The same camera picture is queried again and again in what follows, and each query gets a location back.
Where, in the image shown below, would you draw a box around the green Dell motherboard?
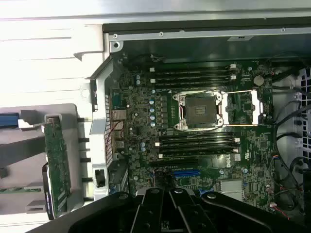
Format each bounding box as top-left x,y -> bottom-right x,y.
109,60 -> 304,214

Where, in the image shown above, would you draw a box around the grey open PC case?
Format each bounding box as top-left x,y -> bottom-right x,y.
84,23 -> 311,219

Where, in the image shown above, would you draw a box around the grey plastic parts rack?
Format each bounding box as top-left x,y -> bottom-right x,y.
0,103 -> 81,216

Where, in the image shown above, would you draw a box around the silver rear port block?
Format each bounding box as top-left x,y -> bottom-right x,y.
109,109 -> 127,149

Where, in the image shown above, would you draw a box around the blue expansion slot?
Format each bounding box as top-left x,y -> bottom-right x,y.
173,170 -> 201,177

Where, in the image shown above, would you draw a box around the silver socket cover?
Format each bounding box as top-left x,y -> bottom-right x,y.
220,89 -> 265,127

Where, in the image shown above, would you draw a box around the silver chipset heatsink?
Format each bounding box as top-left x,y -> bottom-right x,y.
216,181 -> 245,202

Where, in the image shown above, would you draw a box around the CPU socket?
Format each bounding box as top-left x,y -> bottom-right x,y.
172,92 -> 224,132

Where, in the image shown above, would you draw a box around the RAM slot white latches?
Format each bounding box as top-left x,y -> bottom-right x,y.
150,75 -> 237,84
150,63 -> 237,73
158,148 -> 241,160
155,137 -> 241,147

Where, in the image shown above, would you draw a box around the hard disk in blue caddy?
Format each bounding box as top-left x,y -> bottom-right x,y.
0,114 -> 20,129

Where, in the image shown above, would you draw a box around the long black expansion slot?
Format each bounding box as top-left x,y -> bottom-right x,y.
149,159 -> 199,168

